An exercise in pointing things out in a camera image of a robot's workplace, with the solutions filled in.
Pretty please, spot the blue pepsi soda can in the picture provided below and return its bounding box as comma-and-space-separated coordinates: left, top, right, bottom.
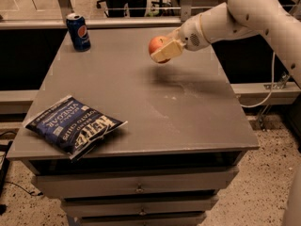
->
66, 13, 91, 52

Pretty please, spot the metal window railing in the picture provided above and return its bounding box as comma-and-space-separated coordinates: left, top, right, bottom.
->
0, 0, 301, 30

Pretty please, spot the black floor cable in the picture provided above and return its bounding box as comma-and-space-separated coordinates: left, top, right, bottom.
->
0, 130, 45, 217

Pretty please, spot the red apple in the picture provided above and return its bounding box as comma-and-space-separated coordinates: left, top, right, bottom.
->
149, 36, 169, 63

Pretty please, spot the bottom grey drawer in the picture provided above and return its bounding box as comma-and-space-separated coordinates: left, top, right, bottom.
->
80, 212, 206, 226

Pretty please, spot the middle grey drawer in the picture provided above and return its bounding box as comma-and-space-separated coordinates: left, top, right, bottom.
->
61, 194, 218, 218

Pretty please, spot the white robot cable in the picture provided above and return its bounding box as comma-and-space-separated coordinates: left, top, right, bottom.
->
239, 51, 277, 109

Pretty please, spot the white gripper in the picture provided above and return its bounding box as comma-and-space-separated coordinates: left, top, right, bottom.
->
161, 14, 210, 60

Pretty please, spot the top grey drawer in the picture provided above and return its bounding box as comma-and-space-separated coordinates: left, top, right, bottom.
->
32, 166, 239, 199

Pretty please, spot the blue potato chip bag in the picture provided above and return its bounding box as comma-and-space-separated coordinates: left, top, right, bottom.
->
24, 95, 126, 161

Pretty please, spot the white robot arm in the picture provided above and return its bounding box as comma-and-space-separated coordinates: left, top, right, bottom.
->
149, 0, 301, 86

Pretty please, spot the grey drawer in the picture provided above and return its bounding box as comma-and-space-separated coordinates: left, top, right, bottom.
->
61, 194, 218, 218
32, 166, 239, 199
80, 212, 206, 226

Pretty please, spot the black office chair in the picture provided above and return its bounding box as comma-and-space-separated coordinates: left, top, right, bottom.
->
96, 0, 150, 19

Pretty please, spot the grey drawer cabinet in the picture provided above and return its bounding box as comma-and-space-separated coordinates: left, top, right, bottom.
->
7, 26, 261, 226

